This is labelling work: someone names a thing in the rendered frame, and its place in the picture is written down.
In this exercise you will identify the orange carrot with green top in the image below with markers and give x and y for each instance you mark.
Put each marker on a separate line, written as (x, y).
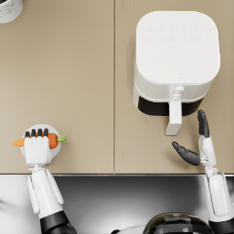
(53, 140)

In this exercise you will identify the pale air fryer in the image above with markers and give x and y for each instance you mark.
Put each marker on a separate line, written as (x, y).
(176, 58)

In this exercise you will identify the round white plate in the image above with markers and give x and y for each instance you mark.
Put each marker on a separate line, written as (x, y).
(56, 151)

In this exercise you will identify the white marbled round pot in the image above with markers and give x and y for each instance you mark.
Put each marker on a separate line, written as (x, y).
(8, 9)

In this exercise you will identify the dark round robot body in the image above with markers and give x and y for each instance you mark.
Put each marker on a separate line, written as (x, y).
(176, 224)

